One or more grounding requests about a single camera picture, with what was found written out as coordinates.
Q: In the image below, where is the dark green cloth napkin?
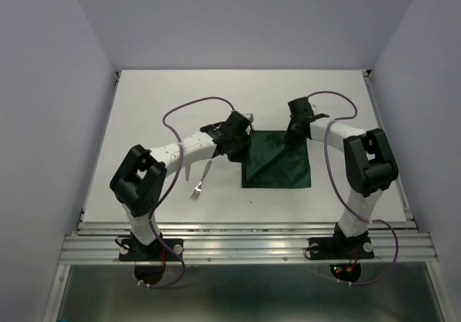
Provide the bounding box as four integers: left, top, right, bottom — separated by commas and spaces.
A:
241, 130, 311, 189

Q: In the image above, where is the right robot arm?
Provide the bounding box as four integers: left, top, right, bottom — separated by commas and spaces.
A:
285, 97, 398, 257

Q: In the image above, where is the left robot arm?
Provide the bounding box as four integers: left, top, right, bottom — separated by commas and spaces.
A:
109, 111, 254, 260

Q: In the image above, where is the silver fork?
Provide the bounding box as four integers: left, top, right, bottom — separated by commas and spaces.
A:
190, 160, 212, 200

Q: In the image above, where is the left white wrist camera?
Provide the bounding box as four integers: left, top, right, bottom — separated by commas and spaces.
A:
243, 113, 254, 122

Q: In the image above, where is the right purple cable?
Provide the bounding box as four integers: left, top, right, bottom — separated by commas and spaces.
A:
305, 91, 399, 287

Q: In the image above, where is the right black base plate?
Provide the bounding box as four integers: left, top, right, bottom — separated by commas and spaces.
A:
308, 236, 375, 261

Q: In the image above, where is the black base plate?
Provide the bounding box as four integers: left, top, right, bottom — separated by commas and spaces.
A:
114, 238, 185, 264
308, 236, 375, 261

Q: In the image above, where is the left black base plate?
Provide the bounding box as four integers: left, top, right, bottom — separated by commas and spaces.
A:
114, 238, 185, 264

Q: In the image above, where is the aluminium frame rail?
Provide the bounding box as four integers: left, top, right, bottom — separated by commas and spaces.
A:
42, 69, 447, 322

